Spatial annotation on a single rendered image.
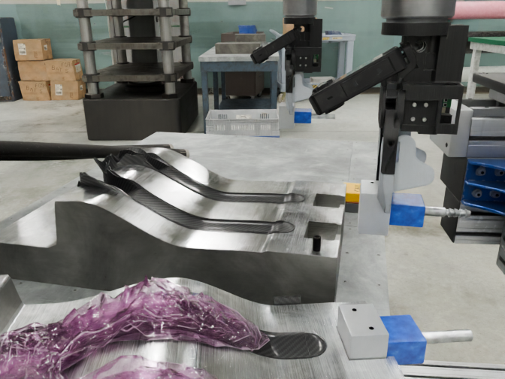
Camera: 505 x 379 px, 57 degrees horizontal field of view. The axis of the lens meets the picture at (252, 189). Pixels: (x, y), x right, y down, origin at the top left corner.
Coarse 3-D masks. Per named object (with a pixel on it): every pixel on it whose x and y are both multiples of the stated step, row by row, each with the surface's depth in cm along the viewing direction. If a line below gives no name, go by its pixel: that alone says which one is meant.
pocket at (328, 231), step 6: (312, 222) 65; (318, 222) 65; (312, 228) 65; (318, 228) 65; (324, 228) 65; (330, 228) 65; (336, 228) 65; (306, 234) 63; (312, 234) 66; (318, 234) 66; (324, 234) 65; (330, 234) 65; (336, 234) 65; (330, 240) 65
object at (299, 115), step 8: (280, 104) 111; (280, 112) 110; (288, 112) 109; (296, 112) 109; (304, 112) 109; (280, 120) 110; (288, 120) 110; (296, 120) 110; (304, 120) 110; (280, 128) 111; (288, 128) 111
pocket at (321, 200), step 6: (318, 198) 75; (324, 198) 75; (330, 198) 75; (336, 198) 74; (342, 198) 74; (318, 204) 76; (324, 204) 75; (330, 204) 75; (336, 204) 75; (342, 204) 74
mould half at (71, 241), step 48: (96, 192) 64; (192, 192) 74; (240, 192) 78; (288, 192) 76; (336, 192) 75; (0, 240) 67; (48, 240) 67; (96, 240) 63; (144, 240) 61; (192, 240) 62; (240, 240) 61; (288, 240) 60; (336, 240) 60; (96, 288) 66; (240, 288) 60; (288, 288) 59; (336, 288) 61
